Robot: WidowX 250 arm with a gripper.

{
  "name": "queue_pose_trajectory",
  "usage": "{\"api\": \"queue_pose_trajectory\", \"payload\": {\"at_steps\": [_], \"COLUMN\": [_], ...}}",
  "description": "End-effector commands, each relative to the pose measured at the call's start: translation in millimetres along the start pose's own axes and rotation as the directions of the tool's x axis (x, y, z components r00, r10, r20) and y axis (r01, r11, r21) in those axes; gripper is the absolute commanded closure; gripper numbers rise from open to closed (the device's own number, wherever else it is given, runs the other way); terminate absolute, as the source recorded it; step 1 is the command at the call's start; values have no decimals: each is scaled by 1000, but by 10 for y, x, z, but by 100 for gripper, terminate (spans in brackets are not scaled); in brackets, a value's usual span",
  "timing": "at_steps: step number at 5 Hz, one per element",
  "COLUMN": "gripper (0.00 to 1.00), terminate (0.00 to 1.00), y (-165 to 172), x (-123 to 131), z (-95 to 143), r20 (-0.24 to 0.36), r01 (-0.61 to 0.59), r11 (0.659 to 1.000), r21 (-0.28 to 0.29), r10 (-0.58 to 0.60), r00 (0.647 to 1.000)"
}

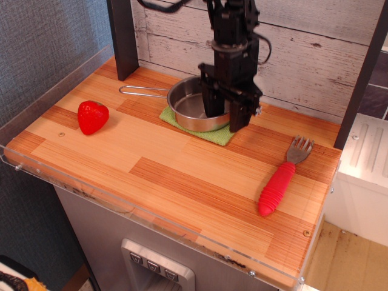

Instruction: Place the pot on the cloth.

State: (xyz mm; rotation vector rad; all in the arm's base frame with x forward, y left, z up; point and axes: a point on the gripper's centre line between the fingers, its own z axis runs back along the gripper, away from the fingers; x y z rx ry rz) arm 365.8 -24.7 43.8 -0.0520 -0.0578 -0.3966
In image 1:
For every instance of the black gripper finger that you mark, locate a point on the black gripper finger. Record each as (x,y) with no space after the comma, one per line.
(239,116)
(214,101)

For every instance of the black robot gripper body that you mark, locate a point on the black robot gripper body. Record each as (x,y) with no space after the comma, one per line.
(234,70)

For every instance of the stainless steel pan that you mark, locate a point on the stainless steel pan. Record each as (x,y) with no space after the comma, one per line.
(185,100)

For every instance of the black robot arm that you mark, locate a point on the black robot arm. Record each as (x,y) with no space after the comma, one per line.
(233,24)

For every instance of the green towel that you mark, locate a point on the green towel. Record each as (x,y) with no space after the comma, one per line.
(220,137)

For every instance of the red toy strawberry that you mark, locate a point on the red toy strawberry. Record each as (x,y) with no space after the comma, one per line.
(92,116)

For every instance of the white toy sink unit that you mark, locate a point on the white toy sink unit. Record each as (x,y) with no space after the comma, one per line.
(357,201)

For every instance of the grey toy fridge cabinet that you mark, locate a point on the grey toy fridge cabinet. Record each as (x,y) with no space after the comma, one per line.
(100,232)

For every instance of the silver dispenser panel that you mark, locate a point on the silver dispenser panel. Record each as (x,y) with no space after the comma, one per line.
(150,270)

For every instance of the clear acrylic guard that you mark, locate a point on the clear acrylic guard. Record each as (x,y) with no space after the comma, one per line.
(147,170)

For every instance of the black orange object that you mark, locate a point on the black orange object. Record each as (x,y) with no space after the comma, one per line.
(16,283)

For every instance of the red handled toy fork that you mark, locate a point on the red handled toy fork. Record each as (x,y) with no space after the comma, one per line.
(273,192)

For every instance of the dark right frame post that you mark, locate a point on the dark right frame post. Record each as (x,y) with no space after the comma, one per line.
(367,68)

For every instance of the dark frame post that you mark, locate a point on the dark frame post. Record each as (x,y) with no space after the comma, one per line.
(123,37)
(367,68)

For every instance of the dark left frame post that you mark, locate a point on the dark left frame post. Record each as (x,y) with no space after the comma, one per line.
(123,37)

